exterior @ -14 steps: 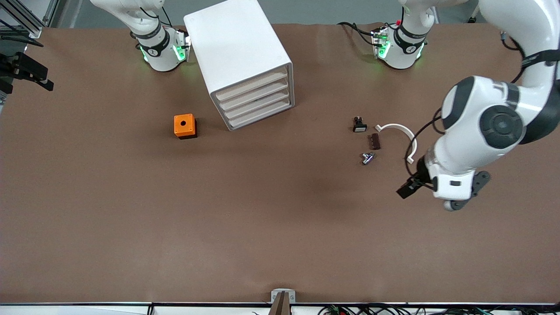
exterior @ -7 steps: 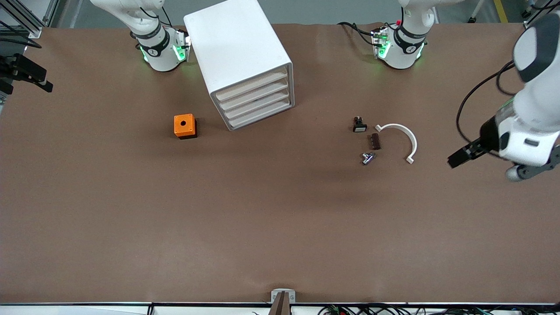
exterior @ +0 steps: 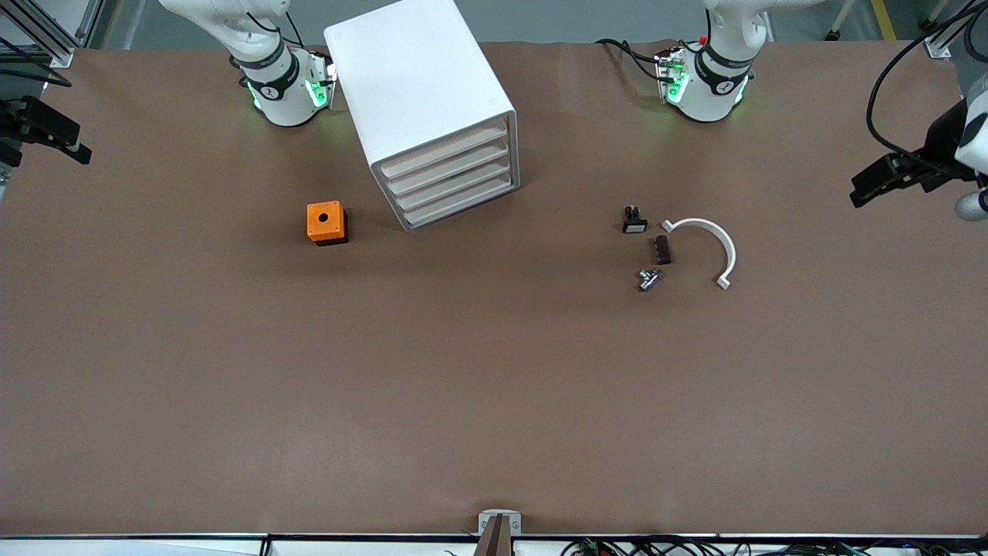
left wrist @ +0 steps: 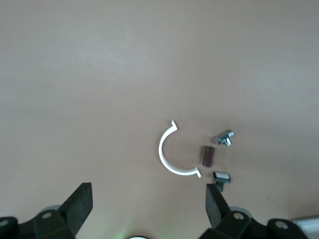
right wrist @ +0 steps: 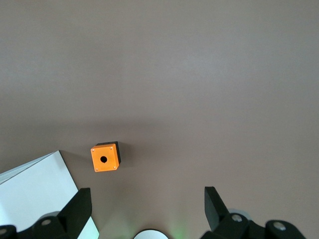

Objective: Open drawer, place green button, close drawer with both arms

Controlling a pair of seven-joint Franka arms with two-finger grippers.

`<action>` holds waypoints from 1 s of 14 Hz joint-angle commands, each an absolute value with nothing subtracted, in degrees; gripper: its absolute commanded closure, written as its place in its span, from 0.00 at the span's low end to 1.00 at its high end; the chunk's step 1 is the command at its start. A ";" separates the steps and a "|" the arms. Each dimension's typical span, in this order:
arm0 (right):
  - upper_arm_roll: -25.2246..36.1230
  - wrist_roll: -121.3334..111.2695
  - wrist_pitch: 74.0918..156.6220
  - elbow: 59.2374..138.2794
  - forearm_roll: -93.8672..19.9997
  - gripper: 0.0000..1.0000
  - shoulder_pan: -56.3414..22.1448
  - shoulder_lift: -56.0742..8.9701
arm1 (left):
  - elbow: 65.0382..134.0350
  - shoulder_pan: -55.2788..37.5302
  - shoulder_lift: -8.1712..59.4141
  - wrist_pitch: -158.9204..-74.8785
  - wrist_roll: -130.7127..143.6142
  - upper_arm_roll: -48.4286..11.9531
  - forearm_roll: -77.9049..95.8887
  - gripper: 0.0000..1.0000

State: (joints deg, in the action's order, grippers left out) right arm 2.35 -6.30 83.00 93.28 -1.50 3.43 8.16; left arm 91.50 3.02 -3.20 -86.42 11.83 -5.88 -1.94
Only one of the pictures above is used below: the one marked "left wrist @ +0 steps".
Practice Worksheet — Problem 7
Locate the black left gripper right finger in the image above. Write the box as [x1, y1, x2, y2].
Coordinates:
[200, 183, 310, 239]

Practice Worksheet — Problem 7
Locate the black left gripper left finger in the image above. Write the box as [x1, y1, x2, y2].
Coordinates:
[0, 183, 93, 239]

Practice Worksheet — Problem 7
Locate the white drawer cabinet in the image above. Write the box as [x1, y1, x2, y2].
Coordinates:
[292, 217, 319, 234]

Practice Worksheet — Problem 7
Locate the small brown block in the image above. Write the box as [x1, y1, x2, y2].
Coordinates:
[201, 146, 215, 167]

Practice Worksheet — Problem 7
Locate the silver metal fitting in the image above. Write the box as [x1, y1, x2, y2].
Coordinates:
[215, 130, 235, 147]

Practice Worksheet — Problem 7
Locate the white half ring clamp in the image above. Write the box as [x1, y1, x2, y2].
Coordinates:
[158, 120, 202, 179]

